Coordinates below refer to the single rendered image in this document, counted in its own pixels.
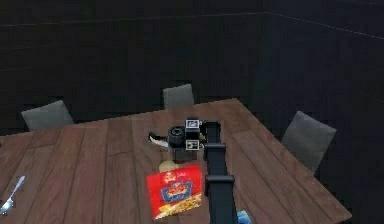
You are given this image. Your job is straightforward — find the red food box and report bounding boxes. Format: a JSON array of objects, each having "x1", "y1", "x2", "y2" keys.
[{"x1": 145, "y1": 163, "x2": 204, "y2": 221}]

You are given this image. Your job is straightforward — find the grey chair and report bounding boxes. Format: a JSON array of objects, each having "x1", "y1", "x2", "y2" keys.
[
  {"x1": 280, "y1": 110, "x2": 338, "y2": 174},
  {"x1": 20, "y1": 99, "x2": 75, "y2": 132},
  {"x1": 162, "y1": 83, "x2": 195, "y2": 110}
]

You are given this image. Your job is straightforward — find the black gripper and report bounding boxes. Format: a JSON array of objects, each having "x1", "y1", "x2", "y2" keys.
[{"x1": 147, "y1": 125, "x2": 198, "y2": 164}]

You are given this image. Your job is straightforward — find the pale yellow round food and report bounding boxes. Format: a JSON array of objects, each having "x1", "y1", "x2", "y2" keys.
[{"x1": 158, "y1": 159, "x2": 181, "y2": 174}]

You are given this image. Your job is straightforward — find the brown wooden table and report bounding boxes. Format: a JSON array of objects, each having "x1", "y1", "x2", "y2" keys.
[{"x1": 0, "y1": 97, "x2": 353, "y2": 224}]

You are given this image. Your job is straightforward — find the silver spoon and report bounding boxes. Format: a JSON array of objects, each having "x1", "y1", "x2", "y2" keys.
[{"x1": 0, "y1": 175, "x2": 26, "y2": 216}]

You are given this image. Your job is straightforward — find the blue object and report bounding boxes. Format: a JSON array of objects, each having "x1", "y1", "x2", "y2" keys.
[{"x1": 236, "y1": 209, "x2": 253, "y2": 224}]

